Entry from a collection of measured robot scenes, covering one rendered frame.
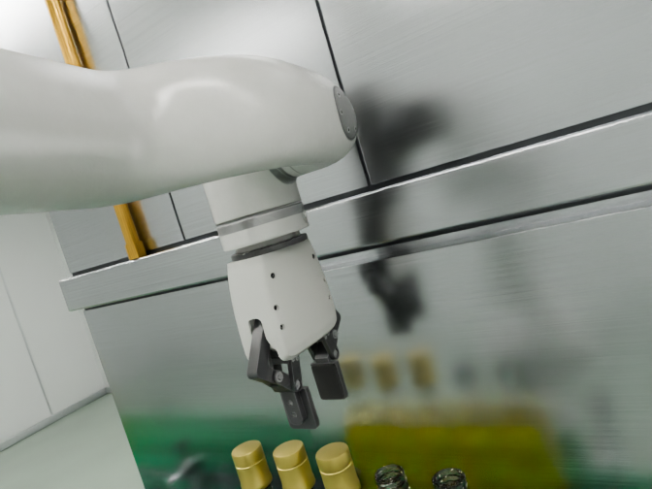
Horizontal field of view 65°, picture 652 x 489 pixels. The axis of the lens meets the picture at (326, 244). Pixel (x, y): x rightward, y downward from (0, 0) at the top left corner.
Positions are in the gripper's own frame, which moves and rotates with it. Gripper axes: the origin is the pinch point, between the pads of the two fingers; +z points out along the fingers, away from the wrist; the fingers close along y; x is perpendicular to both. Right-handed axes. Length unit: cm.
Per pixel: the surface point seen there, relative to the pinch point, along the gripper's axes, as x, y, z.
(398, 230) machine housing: 7.4, -12.6, -12.5
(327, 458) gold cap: 0.2, 1.4, 5.9
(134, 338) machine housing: -47.1, -14.8, -4.4
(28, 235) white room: -578, -282, -74
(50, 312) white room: -578, -276, 20
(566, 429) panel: 19.3, -11.8, 10.3
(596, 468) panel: 21.1, -11.8, 14.4
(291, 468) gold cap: -4.9, 1.3, 7.3
